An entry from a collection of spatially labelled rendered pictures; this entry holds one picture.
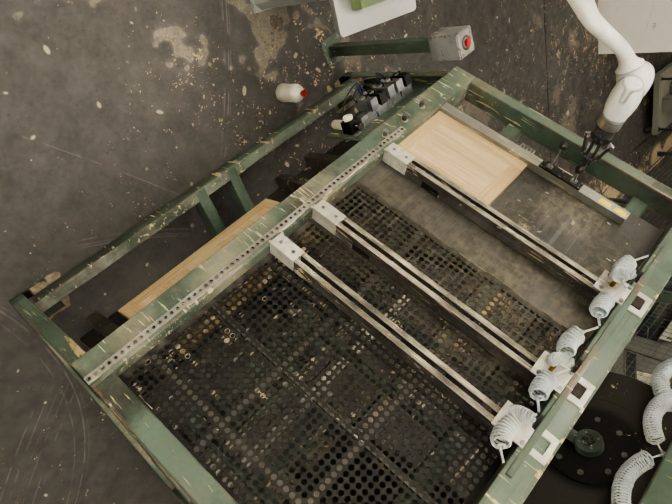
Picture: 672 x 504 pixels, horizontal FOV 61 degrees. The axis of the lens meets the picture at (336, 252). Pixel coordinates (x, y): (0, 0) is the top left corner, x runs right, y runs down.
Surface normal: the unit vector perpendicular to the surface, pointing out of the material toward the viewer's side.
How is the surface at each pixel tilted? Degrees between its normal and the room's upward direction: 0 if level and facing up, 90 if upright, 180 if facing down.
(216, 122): 0
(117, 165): 0
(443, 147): 60
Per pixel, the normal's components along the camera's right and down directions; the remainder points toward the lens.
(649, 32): -0.70, 0.47
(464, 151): 0.07, -0.57
